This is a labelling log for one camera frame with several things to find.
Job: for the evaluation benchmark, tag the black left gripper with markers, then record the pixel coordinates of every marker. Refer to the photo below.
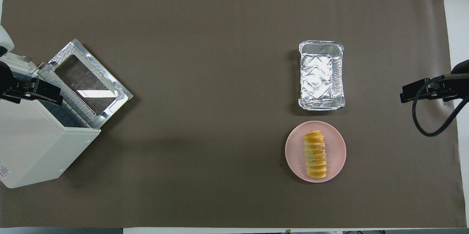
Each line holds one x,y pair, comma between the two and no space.
23,86

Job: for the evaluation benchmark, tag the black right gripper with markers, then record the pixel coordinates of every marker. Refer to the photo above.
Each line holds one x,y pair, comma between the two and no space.
443,86

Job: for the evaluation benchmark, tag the aluminium foil tray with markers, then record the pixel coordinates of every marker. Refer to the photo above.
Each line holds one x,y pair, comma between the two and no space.
318,80

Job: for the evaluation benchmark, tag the sliced yellow bread loaf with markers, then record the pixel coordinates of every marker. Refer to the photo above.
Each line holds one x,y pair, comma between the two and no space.
315,155

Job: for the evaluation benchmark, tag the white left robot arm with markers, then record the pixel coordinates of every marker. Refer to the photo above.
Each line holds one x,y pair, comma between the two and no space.
5,76

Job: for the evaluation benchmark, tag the beige oven knob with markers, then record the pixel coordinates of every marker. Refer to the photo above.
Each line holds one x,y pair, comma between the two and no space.
26,59

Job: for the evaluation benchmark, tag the chrome glass oven door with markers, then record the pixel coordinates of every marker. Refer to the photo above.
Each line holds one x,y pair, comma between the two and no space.
84,80

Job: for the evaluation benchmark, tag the white toaster oven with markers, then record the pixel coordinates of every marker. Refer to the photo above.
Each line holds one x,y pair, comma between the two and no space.
40,153

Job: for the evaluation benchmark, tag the pink round plate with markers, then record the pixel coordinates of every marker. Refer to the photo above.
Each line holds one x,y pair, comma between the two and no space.
335,153

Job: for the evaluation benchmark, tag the brown table mat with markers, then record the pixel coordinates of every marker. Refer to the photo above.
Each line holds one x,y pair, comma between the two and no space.
227,80

